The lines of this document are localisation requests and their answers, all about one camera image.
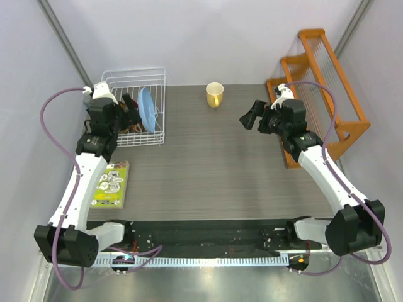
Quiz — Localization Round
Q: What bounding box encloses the white wire dish rack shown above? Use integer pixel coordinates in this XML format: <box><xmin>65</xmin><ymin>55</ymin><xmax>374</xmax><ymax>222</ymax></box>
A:
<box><xmin>101</xmin><ymin>67</ymin><xmax>166</xmax><ymax>147</ymax></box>

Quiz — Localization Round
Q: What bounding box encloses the orange wooden rack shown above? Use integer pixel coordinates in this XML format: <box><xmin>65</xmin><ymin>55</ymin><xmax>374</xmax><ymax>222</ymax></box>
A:
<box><xmin>266</xmin><ymin>28</ymin><xmax>370</xmax><ymax>160</ymax></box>

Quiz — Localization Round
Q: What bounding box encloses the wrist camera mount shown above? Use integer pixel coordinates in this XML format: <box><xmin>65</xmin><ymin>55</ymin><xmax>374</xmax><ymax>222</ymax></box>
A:
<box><xmin>83</xmin><ymin>81</ymin><xmax>118</xmax><ymax>107</ymax></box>
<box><xmin>271</xmin><ymin>83</ymin><xmax>295</xmax><ymax>110</ymax></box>

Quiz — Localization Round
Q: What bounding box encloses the perforated metal rail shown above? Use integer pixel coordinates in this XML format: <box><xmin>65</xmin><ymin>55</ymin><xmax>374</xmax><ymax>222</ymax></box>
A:
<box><xmin>93</xmin><ymin>254</ymin><xmax>289</xmax><ymax>268</ymax></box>

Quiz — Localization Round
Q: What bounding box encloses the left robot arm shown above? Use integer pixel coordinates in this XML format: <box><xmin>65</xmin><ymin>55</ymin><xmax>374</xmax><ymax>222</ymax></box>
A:
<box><xmin>34</xmin><ymin>94</ymin><xmax>134</xmax><ymax>268</ymax></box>

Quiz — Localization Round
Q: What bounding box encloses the green illustrated book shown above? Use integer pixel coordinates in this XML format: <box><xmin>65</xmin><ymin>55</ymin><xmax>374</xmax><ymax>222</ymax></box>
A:
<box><xmin>90</xmin><ymin>160</ymin><xmax>130</xmax><ymax>209</ymax></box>

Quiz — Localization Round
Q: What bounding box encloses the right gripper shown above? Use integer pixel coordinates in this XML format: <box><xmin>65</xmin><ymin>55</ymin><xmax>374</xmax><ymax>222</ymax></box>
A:
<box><xmin>241</xmin><ymin>99</ymin><xmax>290</xmax><ymax>138</ymax></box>

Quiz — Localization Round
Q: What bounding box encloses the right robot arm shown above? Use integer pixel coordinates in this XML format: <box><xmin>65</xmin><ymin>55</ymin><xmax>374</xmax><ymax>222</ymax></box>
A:
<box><xmin>239</xmin><ymin>99</ymin><xmax>385</xmax><ymax>256</ymax></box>

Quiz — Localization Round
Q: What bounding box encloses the yellow mug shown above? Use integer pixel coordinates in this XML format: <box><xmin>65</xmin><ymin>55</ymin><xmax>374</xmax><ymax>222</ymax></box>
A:
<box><xmin>205</xmin><ymin>82</ymin><xmax>224</xmax><ymax>108</ymax></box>

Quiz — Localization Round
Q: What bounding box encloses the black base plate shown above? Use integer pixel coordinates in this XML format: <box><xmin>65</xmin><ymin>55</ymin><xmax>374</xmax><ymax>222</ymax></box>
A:
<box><xmin>115</xmin><ymin>219</ymin><xmax>322</xmax><ymax>259</ymax></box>

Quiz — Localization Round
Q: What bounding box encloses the light blue plate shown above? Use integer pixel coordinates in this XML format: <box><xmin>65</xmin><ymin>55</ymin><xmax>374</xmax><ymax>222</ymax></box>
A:
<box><xmin>137</xmin><ymin>87</ymin><xmax>156</xmax><ymax>133</ymax></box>

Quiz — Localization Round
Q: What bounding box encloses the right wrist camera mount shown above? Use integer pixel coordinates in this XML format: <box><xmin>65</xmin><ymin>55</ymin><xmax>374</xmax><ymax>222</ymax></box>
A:
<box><xmin>271</xmin><ymin>83</ymin><xmax>295</xmax><ymax>110</ymax></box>

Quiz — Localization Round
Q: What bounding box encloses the red floral plate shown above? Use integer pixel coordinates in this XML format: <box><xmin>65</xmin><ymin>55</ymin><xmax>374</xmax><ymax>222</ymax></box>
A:
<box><xmin>132</xmin><ymin>100</ymin><xmax>144</xmax><ymax>133</ymax></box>

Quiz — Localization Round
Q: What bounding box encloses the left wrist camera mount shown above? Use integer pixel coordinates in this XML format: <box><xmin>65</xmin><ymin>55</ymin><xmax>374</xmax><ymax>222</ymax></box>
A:
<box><xmin>83</xmin><ymin>81</ymin><xmax>118</xmax><ymax>107</ymax></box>

